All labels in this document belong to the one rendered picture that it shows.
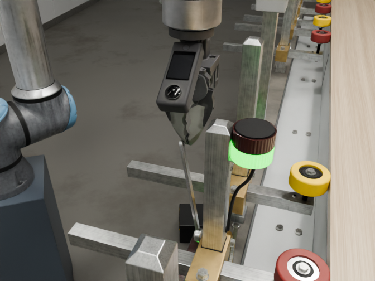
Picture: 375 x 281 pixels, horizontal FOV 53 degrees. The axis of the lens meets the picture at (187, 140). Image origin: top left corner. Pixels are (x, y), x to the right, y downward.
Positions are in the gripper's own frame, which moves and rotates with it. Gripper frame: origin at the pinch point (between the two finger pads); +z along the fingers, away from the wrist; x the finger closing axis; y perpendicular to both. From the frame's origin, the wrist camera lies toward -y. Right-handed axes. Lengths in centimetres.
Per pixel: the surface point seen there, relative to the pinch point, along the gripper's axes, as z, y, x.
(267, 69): 1.3, 40.4, -8.7
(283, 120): 40, 84, -14
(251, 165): -5.9, -11.8, -13.1
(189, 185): 6.8, -4.0, -1.6
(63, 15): 97, 382, 300
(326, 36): 12, 109, -24
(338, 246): 11.2, -6.3, -27.9
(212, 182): -0.5, -10.6, -7.5
